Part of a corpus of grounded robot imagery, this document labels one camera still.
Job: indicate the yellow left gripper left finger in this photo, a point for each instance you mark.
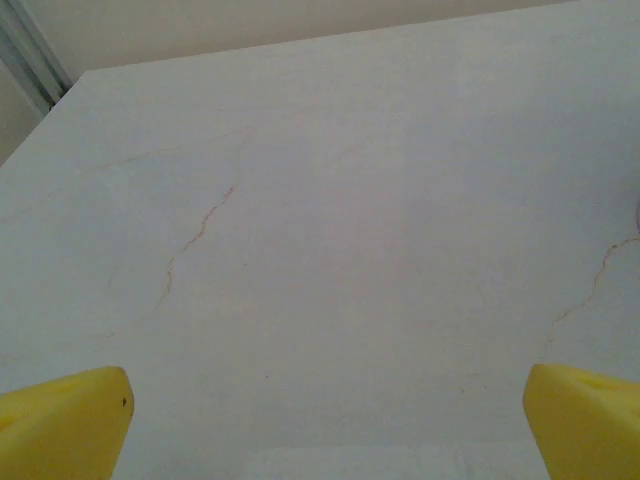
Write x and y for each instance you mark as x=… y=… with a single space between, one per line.
x=65 y=425

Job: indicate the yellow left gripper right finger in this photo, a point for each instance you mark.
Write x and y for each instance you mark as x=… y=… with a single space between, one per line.
x=585 y=425

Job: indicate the aluminium frame post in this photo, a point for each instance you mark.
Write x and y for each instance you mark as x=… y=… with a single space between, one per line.
x=30 y=50

